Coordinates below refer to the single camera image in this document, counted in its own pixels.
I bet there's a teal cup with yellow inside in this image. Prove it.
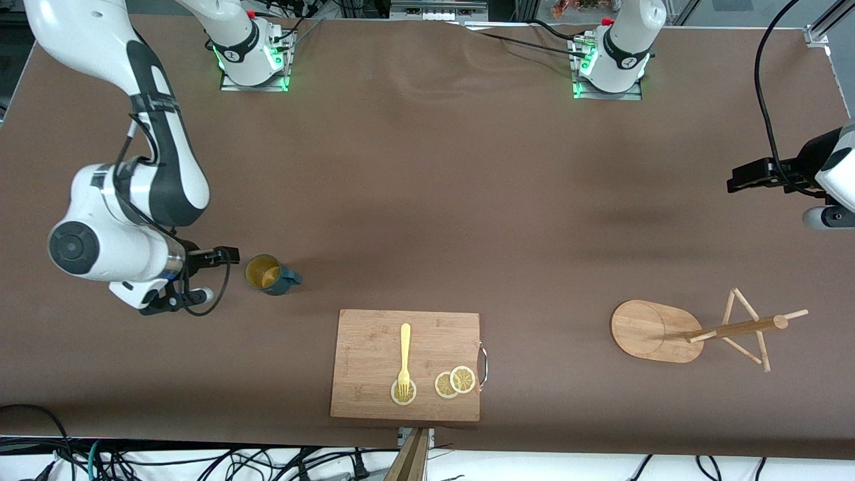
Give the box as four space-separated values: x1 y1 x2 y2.
245 254 303 297

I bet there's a wooden cup rack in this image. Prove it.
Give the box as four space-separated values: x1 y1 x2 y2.
610 287 810 373

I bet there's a yellow plastic fork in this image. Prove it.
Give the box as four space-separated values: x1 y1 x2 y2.
397 323 412 396

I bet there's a colourful toy pile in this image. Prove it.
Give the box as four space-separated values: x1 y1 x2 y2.
552 0 604 19

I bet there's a wooden strip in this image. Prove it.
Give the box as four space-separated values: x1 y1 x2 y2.
384 428 430 481

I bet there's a grey power strip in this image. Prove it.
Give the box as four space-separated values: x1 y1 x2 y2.
389 0 490 22

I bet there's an aluminium frame profile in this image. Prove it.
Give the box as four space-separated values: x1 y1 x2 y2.
804 0 855 49

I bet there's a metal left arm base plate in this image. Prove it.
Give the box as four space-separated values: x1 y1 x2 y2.
571 37 643 101

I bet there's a bamboo cutting board with handle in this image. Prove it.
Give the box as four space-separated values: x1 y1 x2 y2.
330 309 488 423

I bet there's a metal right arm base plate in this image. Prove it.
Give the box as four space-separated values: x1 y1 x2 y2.
220 30 295 92

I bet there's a black looped floor cable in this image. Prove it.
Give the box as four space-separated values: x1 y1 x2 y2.
0 404 71 481

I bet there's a black right base cable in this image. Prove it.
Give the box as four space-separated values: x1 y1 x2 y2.
267 0 325 47

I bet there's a black cable on table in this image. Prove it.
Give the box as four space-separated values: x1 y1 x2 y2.
461 25 588 61
530 19 595 46

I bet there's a small metal bracket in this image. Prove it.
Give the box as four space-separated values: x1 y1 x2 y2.
397 428 436 450

